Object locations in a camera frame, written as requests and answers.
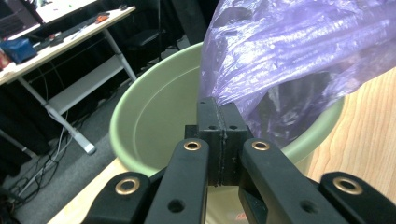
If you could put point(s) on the black chair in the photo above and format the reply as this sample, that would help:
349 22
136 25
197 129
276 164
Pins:
143 39

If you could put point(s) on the white desk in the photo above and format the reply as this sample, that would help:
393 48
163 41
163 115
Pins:
81 90

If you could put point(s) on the orange small tool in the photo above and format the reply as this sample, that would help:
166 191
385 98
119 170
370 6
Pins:
101 18

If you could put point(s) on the purple plastic bag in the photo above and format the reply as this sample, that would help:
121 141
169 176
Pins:
280 46

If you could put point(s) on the green plastic bucket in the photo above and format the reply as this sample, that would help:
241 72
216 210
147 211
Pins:
155 109

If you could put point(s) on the blue box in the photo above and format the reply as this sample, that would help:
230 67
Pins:
18 49

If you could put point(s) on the black keyboard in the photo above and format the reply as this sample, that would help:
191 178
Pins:
68 32

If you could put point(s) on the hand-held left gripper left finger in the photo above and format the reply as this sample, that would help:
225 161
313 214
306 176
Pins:
186 174

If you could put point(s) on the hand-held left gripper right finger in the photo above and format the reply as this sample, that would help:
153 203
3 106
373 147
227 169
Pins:
267 180

